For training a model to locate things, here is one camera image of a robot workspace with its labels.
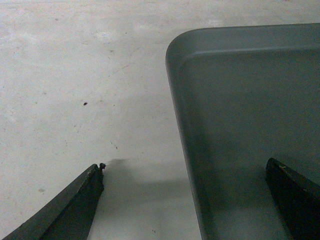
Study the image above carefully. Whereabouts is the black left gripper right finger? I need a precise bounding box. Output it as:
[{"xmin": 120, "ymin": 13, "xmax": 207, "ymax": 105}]
[{"xmin": 265, "ymin": 158, "xmax": 320, "ymax": 240}]

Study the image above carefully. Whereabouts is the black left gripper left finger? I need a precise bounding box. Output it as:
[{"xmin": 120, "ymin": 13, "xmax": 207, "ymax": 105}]
[{"xmin": 4, "ymin": 163, "xmax": 106, "ymax": 240}]

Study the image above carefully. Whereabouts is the grey rectangular serving tray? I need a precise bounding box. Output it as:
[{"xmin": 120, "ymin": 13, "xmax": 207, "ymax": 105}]
[{"xmin": 165, "ymin": 23, "xmax": 320, "ymax": 240}]

